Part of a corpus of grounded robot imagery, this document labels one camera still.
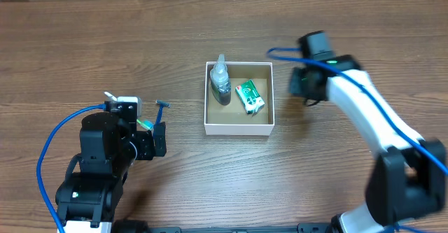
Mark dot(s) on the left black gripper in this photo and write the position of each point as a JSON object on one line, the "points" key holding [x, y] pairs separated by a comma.
{"points": [[148, 149]]}

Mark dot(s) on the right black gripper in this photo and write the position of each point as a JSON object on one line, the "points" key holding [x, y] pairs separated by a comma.
{"points": [[296, 87]]}

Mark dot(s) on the white green toothbrush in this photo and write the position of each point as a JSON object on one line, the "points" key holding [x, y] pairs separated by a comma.
{"points": [[145, 123]]}

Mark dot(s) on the blue disposable razor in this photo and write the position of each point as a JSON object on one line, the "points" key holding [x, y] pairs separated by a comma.
{"points": [[160, 112]]}

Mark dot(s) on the green small carton box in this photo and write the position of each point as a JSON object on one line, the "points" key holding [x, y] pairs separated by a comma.
{"points": [[250, 97]]}

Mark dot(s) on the clear bottle with dark liquid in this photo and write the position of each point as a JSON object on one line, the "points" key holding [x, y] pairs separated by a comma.
{"points": [[220, 81]]}

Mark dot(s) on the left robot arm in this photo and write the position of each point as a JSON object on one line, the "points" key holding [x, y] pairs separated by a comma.
{"points": [[93, 185]]}

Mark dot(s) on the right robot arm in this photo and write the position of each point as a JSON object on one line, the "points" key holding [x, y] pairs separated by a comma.
{"points": [[408, 180]]}

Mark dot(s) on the open white cardboard box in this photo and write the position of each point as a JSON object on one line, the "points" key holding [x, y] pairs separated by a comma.
{"points": [[232, 119]]}

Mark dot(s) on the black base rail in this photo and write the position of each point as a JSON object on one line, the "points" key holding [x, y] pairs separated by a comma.
{"points": [[139, 226]]}

